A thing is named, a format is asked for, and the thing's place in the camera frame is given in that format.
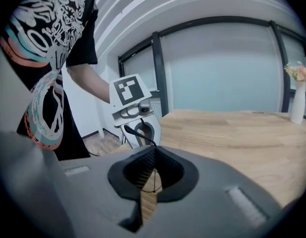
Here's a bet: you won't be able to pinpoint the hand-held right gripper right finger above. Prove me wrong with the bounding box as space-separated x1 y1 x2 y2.
142 145 285 238

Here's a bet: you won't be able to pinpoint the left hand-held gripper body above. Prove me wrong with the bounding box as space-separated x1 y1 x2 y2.
108 74 155 128

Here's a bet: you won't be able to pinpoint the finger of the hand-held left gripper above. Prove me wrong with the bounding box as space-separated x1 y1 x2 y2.
142 115 164 149
119 122 144 150

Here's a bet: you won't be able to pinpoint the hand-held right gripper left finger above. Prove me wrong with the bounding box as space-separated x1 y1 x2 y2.
41 145 156 238

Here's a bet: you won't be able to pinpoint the person's left forearm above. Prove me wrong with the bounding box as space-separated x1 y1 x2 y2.
66 63 112 104

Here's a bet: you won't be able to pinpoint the black framed glass partition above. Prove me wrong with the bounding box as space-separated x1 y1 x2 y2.
117 15 306 114

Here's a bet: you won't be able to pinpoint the black printed t-shirt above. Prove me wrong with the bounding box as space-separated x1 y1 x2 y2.
0 0 99 161

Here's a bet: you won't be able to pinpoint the white vase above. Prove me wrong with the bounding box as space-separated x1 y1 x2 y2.
290 80 306 126

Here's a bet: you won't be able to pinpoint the pink and yellow flowers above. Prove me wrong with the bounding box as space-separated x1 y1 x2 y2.
283 60 306 83

